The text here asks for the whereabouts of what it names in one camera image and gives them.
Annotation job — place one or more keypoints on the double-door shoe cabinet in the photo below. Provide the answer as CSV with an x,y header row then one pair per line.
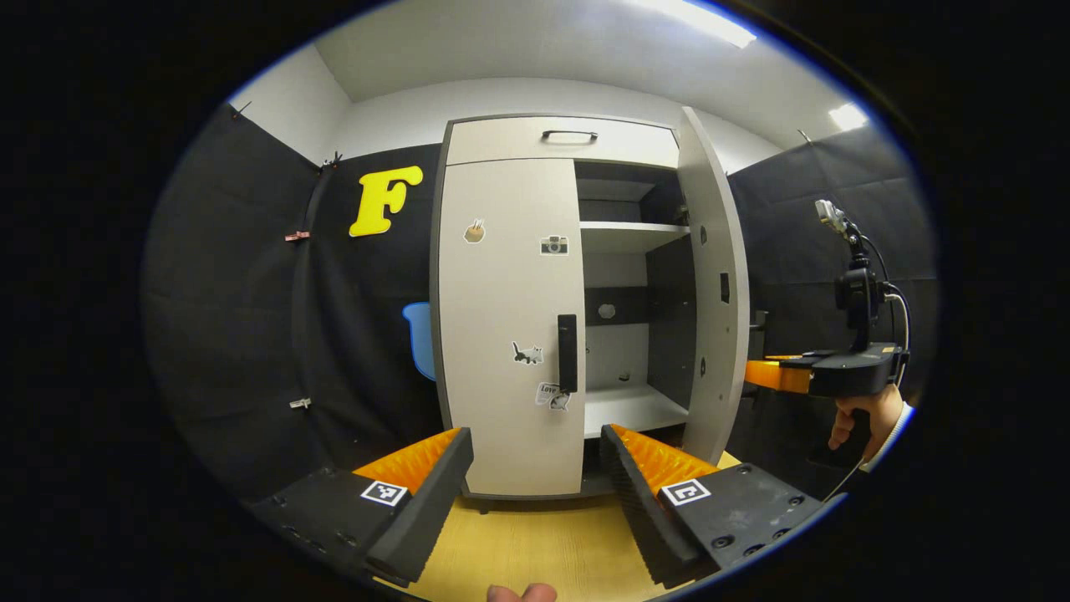
x,y
623,238

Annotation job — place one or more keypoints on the beige cabinet drawer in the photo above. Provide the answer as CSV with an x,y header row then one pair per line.
x,y
501,142

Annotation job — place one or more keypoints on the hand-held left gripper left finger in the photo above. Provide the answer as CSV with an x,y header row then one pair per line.
x,y
426,510

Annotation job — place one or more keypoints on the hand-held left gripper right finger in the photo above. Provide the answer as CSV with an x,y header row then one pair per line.
x,y
644,510

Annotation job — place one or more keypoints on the long ceiling light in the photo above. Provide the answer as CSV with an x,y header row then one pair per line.
x,y
702,21

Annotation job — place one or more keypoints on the small ceiling light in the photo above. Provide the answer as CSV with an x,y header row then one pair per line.
x,y
848,117

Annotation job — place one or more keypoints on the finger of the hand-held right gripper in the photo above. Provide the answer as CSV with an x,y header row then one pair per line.
x,y
777,376

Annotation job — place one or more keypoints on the black backdrop cloth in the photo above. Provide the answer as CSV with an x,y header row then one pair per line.
x,y
234,334

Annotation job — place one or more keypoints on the black clamp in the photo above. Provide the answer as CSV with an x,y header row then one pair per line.
x,y
333,160

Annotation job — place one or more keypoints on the blue plastic chair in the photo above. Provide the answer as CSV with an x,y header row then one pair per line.
x,y
420,339

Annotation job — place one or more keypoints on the beige cabinet door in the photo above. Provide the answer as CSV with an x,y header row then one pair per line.
x,y
501,334
710,376

